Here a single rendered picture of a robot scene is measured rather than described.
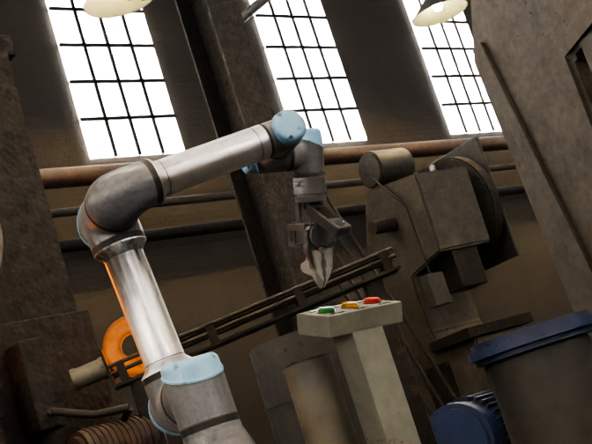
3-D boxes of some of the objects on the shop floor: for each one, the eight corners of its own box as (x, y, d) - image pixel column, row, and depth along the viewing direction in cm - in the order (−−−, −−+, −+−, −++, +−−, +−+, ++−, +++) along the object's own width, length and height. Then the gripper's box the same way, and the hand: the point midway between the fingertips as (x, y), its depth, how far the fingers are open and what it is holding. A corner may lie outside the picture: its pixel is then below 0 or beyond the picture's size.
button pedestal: (371, 583, 244) (288, 317, 256) (443, 551, 260) (361, 302, 272) (420, 574, 232) (330, 297, 245) (492, 542, 248) (404, 283, 261)
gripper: (310, 195, 260) (317, 284, 261) (281, 197, 254) (288, 289, 255) (335, 193, 254) (343, 285, 255) (306, 196, 248) (314, 291, 249)
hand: (323, 282), depth 253 cm, fingers closed
